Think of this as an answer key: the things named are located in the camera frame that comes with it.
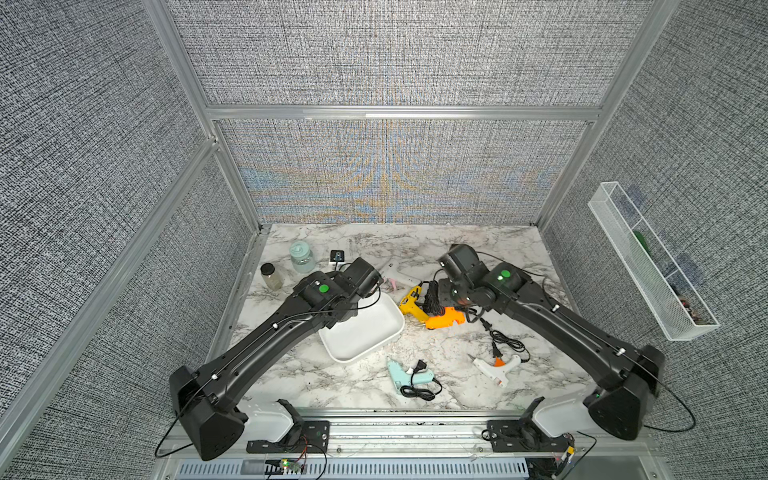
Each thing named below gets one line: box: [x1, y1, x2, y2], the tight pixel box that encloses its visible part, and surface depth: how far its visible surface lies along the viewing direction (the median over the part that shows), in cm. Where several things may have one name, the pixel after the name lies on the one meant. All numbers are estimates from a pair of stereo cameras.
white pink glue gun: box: [383, 277, 405, 290], surface depth 103 cm
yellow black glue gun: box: [400, 285, 429, 323], surface depth 97 cm
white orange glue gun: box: [467, 353, 522, 388], surface depth 85 cm
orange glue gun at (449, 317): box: [425, 307, 466, 329], surface depth 75 cm
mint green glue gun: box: [386, 357, 435, 394], surface depth 83 cm
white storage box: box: [318, 291, 405, 363], surface depth 92 cm
